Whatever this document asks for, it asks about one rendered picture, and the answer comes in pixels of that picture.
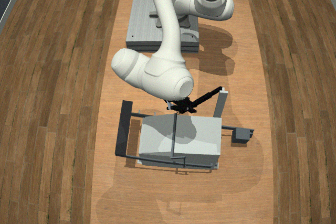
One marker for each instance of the black long thin rod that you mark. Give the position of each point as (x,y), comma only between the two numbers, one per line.
(204,98)

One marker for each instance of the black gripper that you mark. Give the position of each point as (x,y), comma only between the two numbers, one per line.
(181,105)

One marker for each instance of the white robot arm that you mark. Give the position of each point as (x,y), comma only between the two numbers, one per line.
(165,75)

